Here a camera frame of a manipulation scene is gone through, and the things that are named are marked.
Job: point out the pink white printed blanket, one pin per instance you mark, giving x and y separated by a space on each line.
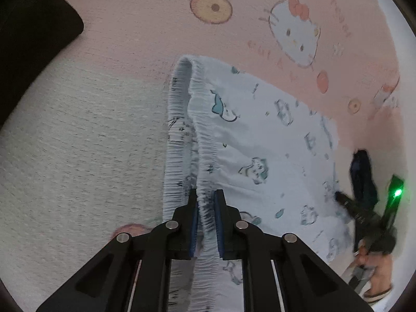
97 136

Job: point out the black cloth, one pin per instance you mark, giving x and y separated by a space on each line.
35 32

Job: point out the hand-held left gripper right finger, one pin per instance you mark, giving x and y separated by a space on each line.
219 237

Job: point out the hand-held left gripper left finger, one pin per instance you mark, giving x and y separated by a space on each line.
193 234

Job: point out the person's right hand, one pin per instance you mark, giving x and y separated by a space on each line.
382 266

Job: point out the white printed pajama pants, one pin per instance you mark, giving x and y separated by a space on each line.
260 143

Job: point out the dark navy garment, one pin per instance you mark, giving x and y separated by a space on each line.
362 175

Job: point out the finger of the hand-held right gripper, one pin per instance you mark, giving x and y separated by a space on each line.
346 203

